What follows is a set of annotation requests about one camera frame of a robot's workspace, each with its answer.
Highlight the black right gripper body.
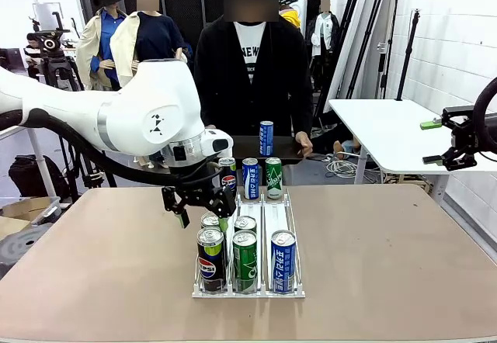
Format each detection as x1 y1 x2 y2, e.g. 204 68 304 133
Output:
441 105 485 172

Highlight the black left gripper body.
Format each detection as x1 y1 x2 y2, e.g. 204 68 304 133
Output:
161 181 238 219

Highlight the black serving tray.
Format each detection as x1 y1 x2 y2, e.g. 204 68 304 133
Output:
231 135 308 165

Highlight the person in black cardigan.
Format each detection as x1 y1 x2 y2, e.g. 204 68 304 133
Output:
193 0 315 144

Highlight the person's left hand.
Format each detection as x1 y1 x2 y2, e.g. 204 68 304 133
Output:
294 130 315 157

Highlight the green cider can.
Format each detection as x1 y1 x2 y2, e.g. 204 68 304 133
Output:
231 229 259 294
234 215 258 236

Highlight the large white table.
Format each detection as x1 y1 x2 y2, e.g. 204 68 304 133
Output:
328 98 497 205

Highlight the black Pepsi display can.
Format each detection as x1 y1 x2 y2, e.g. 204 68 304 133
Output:
218 157 238 197

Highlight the blue Pocari display can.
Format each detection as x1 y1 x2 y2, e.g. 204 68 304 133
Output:
241 158 260 201

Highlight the green Chilsung display can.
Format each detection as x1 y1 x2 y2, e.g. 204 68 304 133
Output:
265 157 283 200

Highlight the thin black light stand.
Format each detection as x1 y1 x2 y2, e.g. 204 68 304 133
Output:
394 8 423 102

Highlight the white plastic can rack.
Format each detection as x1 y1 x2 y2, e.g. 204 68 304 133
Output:
192 187 306 300

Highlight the tall black leaning stand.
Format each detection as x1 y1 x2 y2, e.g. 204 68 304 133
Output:
312 0 403 117

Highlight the mannequin with white jacket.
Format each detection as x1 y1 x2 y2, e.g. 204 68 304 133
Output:
309 0 342 92

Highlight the brown cardboard box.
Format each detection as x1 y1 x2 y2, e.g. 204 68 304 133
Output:
0 196 62 227

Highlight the white side table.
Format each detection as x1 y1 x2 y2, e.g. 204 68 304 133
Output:
0 124 56 199

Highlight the black backpack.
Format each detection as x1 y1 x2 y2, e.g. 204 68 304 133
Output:
8 154 71 199

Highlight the mannequin with navy top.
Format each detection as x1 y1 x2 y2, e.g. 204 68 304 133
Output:
109 0 194 90

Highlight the mannequin with yellow hoodie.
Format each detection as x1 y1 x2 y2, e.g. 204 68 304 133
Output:
277 0 303 30

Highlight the mannequin with black hat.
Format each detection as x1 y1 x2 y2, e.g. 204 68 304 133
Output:
75 0 131 92

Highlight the seated bystander with striped shirt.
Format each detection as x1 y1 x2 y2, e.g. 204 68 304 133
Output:
22 33 44 79

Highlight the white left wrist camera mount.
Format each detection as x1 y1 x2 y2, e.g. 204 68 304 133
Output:
201 128 235 158

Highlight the black left arm cable sleeve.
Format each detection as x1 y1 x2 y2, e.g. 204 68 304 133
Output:
25 107 223 189

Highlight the white floor cable bundle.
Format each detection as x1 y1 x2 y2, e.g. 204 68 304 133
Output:
324 150 384 184

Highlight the grey round base plate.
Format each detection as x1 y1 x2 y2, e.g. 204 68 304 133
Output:
0 222 54 272

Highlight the black camera tripod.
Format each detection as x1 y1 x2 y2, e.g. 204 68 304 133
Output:
38 56 118 201

